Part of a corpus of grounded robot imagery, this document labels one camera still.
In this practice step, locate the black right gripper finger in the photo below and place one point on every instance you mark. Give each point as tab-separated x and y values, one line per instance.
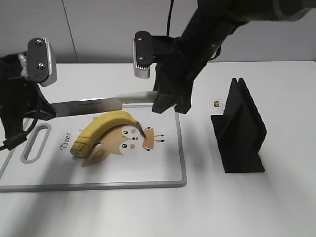
163	101
183	98

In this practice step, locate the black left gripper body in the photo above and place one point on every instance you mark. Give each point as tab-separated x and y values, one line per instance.
22	103

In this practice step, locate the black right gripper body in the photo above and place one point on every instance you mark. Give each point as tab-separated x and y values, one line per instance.
179	60

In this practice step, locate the white handled kitchen knife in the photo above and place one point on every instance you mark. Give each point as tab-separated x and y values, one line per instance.
93	106

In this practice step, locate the yellow banana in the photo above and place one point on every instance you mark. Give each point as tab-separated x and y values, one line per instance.
106	122

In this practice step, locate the cut banana end slice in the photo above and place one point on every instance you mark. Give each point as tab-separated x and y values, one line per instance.
80	150

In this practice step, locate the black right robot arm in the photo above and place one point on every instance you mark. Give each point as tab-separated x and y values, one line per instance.
221	18

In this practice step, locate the black knife stand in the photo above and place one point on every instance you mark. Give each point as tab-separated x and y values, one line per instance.
240	131

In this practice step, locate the white deer cutting board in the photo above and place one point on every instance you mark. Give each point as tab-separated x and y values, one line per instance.
44	162

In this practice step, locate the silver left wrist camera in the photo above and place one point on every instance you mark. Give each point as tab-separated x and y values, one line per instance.
39	62

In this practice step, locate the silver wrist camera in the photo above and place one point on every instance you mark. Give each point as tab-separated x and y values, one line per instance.
143	54
39	62

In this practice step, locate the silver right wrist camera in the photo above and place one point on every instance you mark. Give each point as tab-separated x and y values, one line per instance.
143	54

